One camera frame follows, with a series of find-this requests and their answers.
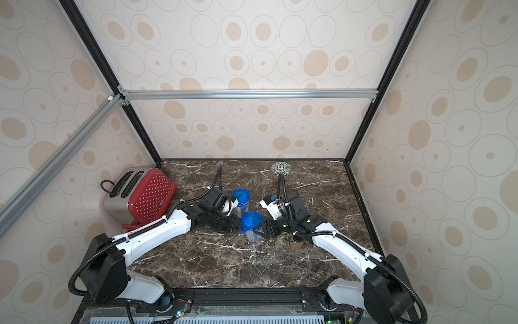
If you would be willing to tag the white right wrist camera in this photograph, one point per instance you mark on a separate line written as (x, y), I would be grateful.
(276, 208)

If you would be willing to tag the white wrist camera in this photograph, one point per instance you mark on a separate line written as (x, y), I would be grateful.
(276, 208)
(229, 205)

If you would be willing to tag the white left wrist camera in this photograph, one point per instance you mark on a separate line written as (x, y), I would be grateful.
(229, 205)

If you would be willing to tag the silver aluminium left rail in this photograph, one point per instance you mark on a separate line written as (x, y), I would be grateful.
(23, 198)

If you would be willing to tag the red plastic rack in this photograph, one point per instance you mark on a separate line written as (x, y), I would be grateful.
(132, 226)

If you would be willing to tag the blue lid container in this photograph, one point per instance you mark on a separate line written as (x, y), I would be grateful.
(243, 198)
(249, 222)

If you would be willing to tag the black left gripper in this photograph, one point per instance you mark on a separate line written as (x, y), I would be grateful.
(234, 225)

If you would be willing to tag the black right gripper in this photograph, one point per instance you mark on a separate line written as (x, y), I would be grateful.
(273, 227)

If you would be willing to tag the silver aluminium crossbar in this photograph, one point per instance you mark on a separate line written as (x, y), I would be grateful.
(250, 94)

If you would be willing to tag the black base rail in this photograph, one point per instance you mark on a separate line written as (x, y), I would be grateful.
(247, 305)

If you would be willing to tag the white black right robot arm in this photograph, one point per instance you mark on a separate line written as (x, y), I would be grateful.
(384, 291)

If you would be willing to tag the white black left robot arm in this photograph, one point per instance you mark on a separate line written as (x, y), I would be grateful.
(104, 273)

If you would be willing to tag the red polka dot toaster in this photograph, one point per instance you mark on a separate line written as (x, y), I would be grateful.
(141, 193)

